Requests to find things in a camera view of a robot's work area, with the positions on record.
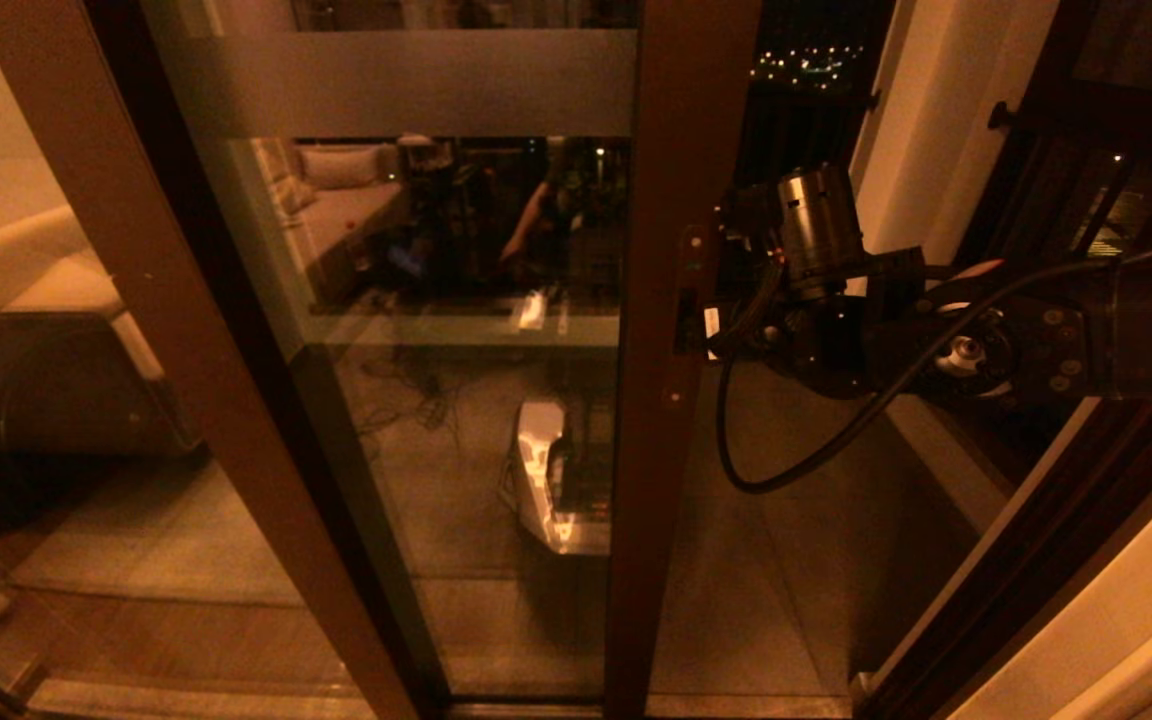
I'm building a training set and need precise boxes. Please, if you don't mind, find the brown framed sliding glass door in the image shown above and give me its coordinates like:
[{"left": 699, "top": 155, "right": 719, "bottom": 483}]
[{"left": 136, "top": 0, "right": 765, "bottom": 720}]

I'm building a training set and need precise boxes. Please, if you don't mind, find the dark stone window sill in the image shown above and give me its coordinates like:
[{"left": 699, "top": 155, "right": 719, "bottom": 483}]
[{"left": 881, "top": 395, "right": 1012, "bottom": 531}]

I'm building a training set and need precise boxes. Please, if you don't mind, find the dark brown door jamb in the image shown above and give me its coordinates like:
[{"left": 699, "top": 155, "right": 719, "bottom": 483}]
[{"left": 851, "top": 400, "right": 1152, "bottom": 720}]

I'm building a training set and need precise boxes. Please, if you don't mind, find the metal door floor track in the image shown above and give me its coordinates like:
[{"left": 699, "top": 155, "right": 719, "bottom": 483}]
[{"left": 26, "top": 680, "right": 852, "bottom": 720}]

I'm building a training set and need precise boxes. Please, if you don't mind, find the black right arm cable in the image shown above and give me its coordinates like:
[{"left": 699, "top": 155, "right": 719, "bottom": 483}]
[{"left": 716, "top": 222, "right": 1152, "bottom": 495}]

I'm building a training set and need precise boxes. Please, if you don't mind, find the fixed brown door frame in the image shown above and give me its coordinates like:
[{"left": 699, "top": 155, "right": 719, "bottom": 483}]
[{"left": 0, "top": 0, "right": 447, "bottom": 720}]

